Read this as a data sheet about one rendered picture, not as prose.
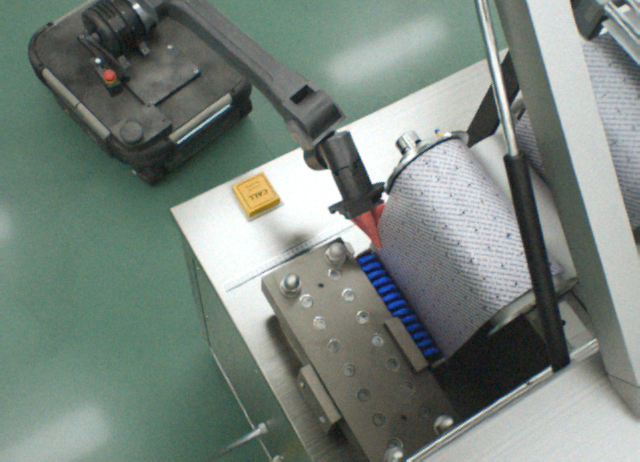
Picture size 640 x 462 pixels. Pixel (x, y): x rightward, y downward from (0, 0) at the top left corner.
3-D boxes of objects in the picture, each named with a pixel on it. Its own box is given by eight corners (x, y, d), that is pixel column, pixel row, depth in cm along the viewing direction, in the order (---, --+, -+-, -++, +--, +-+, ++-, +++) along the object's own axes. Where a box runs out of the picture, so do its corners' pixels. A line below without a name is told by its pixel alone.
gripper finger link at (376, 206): (352, 258, 122) (330, 209, 120) (386, 239, 124) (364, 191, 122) (367, 261, 115) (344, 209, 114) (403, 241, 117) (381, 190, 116)
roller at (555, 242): (492, 160, 123) (516, 122, 112) (587, 281, 114) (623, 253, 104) (436, 190, 119) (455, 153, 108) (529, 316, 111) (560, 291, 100)
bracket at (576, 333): (560, 303, 95) (566, 299, 93) (588, 340, 93) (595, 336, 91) (531, 321, 94) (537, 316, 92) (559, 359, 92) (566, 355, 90)
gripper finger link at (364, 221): (361, 253, 122) (339, 204, 121) (395, 234, 124) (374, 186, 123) (377, 255, 116) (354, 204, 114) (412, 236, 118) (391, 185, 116)
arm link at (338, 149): (323, 136, 113) (352, 122, 114) (308, 141, 119) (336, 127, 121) (340, 176, 114) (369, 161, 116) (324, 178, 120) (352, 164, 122)
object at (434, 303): (371, 246, 125) (389, 199, 108) (447, 360, 117) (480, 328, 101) (368, 247, 125) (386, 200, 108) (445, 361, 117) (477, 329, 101)
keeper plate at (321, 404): (305, 378, 125) (310, 362, 115) (335, 428, 121) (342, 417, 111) (293, 385, 124) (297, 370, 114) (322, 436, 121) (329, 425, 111)
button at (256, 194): (262, 176, 142) (263, 170, 140) (280, 203, 140) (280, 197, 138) (232, 190, 140) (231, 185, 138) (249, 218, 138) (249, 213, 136)
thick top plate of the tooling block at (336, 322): (336, 249, 129) (340, 235, 123) (464, 446, 116) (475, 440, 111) (260, 289, 124) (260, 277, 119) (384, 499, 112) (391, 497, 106)
